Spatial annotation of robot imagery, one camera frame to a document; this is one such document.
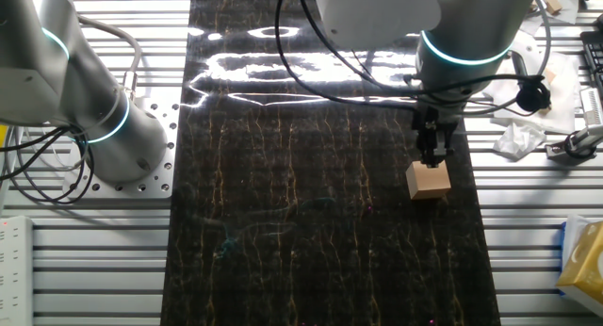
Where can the white paper with drawing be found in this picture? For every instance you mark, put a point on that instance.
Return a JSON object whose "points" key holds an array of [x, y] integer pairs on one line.
{"points": [[570, 5]]}

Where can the black marble pattern mat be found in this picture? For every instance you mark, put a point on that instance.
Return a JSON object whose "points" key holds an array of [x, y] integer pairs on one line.
{"points": [[282, 222]]}

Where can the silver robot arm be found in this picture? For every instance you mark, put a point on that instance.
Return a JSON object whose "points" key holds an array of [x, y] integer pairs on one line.
{"points": [[56, 81]]}

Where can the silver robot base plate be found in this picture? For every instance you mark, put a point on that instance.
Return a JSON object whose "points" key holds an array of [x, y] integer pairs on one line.
{"points": [[167, 128]]}

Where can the white power strip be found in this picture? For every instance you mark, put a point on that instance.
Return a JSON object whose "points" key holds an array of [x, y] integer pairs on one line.
{"points": [[16, 269]]}

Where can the grey metal stand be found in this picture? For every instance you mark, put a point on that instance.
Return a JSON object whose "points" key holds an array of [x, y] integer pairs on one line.
{"points": [[556, 152]]}

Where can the large wooden cube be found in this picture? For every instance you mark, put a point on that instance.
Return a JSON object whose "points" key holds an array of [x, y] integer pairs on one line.
{"points": [[428, 184]]}

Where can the silver ribbed device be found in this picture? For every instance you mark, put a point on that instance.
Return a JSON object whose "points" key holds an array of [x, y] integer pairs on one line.
{"points": [[592, 107]]}

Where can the long wooden block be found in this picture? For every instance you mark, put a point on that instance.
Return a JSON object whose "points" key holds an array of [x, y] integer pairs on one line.
{"points": [[552, 3]]}

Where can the black keyboard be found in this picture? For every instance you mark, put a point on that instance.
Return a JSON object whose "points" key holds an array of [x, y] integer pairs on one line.
{"points": [[594, 57]]}

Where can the yellow tissue box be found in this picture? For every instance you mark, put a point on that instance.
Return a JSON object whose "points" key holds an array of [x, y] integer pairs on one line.
{"points": [[586, 265]]}

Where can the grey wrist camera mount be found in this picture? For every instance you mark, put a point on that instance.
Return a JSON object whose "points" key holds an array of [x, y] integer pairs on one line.
{"points": [[528, 50]]}

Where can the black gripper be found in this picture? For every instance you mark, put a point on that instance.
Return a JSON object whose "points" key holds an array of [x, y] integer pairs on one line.
{"points": [[435, 123]]}

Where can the white tissue sheet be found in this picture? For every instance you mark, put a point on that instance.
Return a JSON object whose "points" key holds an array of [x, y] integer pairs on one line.
{"points": [[572, 241]]}

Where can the crumpled white tissue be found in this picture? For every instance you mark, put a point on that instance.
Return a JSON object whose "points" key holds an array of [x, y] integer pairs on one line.
{"points": [[518, 140]]}

